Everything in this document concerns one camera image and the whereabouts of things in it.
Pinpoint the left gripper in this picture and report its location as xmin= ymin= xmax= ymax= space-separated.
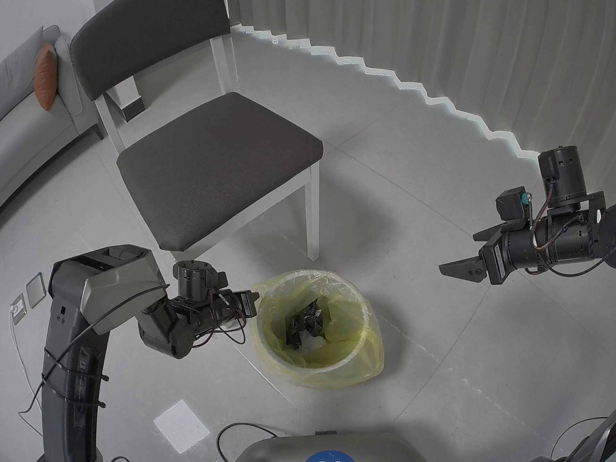
xmin=212 ymin=289 xmax=261 ymax=326

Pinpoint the white cable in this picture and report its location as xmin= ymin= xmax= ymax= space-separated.
xmin=9 ymin=306 xmax=44 ymax=437

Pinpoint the yellow plastic bag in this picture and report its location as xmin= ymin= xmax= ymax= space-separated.
xmin=250 ymin=269 xmax=386 ymax=389

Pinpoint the white trash bin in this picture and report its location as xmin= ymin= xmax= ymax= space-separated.
xmin=255 ymin=272 xmax=378 ymax=369

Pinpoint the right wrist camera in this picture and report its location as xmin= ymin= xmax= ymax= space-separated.
xmin=496 ymin=187 xmax=532 ymax=232

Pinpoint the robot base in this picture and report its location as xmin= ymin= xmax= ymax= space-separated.
xmin=236 ymin=432 xmax=426 ymax=462

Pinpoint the grey white chair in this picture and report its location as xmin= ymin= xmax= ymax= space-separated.
xmin=70 ymin=0 xmax=324 ymax=262

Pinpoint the clear printed wrapper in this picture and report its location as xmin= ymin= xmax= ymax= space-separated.
xmin=298 ymin=337 xmax=333 ymax=355

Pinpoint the black cable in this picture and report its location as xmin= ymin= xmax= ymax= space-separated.
xmin=552 ymin=416 xmax=608 ymax=461
xmin=217 ymin=422 xmax=280 ymax=462
xmin=192 ymin=316 xmax=248 ymax=350

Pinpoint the black plastic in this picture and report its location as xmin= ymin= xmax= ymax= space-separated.
xmin=285 ymin=301 xmax=328 ymax=350

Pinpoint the orange cushion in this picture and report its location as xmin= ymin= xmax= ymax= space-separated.
xmin=35 ymin=43 xmax=59 ymax=112

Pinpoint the grey sofa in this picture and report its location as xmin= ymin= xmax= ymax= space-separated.
xmin=0 ymin=24 xmax=104 ymax=210

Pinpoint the white curtain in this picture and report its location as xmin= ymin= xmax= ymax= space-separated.
xmin=224 ymin=0 xmax=616 ymax=225

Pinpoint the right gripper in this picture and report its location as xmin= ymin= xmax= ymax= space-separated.
xmin=439 ymin=216 xmax=552 ymax=287

